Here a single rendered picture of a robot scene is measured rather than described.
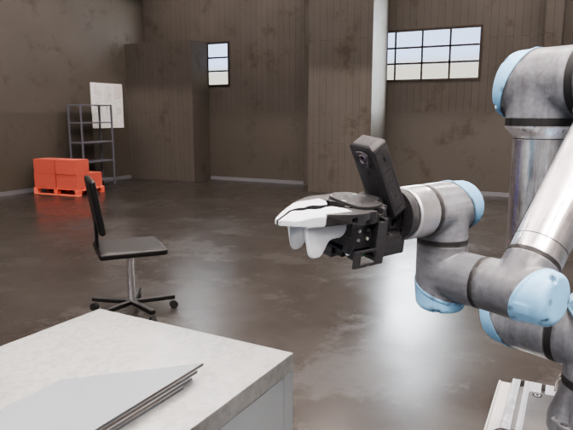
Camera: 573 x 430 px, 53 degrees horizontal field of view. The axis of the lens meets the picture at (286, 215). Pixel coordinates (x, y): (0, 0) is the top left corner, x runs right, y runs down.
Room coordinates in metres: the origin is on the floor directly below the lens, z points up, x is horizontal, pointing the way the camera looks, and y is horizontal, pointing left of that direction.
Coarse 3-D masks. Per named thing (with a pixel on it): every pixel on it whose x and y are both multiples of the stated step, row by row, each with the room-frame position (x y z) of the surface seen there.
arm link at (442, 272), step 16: (416, 256) 0.85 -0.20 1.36; (432, 256) 0.81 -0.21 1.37; (448, 256) 0.81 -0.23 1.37; (464, 256) 0.80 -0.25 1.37; (480, 256) 0.79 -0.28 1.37; (416, 272) 0.84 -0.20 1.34; (432, 272) 0.81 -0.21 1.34; (448, 272) 0.79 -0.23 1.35; (464, 272) 0.77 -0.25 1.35; (416, 288) 0.84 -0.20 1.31; (432, 288) 0.81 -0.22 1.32; (448, 288) 0.79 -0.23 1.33; (464, 288) 0.77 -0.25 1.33; (432, 304) 0.81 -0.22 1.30; (448, 304) 0.81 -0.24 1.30; (464, 304) 0.79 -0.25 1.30
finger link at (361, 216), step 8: (352, 208) 0.70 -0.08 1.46; (328, 216) 0.66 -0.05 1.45; (336, 216) 0.66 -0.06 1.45; (344, 216) 0.67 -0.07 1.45; (352, 216) 0.67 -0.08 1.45; (360, 216) 0.67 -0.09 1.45; (368, 216) 0.68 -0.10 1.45; (376, 216) 0.69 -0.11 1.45; (328, 224) 0.66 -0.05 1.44; (336, 224) 0.67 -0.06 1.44; (360, 224) 0.68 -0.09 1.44
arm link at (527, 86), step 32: (512, 64) 1.00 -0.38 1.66; (544, 64) 0.96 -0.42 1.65; (512, 96) 0.99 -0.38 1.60; (544, 96) 0.95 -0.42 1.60; (512, 128) 0.99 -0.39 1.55; (544, 128) 0.95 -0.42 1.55; (512, 160) 1.01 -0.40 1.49; (544, 160) 0.97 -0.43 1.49; (512, 192) 1.00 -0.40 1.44; (512, 224) 1.00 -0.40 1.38; (480, 320) 1.03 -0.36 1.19; (512, 320) 0.97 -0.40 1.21
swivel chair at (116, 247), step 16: (96, 192) 4.09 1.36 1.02; (96, 208) 4.08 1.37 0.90; (96, 224) 4.16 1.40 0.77; (96, 240) 4.26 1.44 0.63; (112, 240) 4.53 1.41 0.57; (128, 240) 4.53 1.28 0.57; (144, 240) 4.53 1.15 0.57; (112, 256) 4.10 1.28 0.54; (128, 256) 4.14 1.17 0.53; (144, 256) 4.20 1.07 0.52; (128, 272) 4.37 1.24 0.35; (128, 288) 4.37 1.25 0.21; (96, 304) 4.46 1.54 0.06; (128, 304) 4.33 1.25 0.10; (176, 304) 4.52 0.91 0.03
